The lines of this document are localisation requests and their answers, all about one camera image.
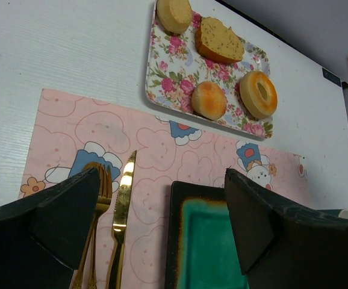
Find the gold knife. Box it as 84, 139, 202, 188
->
106, 151, 137, 288

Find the orange ring doughnut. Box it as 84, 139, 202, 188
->
240, 70, 278, 119

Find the seeded bread slice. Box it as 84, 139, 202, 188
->
195, 17, 244, 64

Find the teal square plate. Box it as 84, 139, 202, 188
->
164, 181, 249, 288

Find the floral serving tray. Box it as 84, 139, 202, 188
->
145, 9, 273, 138

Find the right corner label sticker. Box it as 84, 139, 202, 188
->
322, 67, 342, 87

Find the small golden bun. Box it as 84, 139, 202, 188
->
191, 81, 228, 121

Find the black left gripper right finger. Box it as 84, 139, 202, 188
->
224, 169, 348, 288

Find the pink bunny placemat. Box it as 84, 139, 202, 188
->
19, 89, 310, 288

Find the gold fork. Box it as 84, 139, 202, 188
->
72, 162, 113, 288

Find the round pale bun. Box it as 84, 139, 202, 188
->
157, 0, 193, 34

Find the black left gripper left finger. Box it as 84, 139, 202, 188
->
0, 168, 99, 288

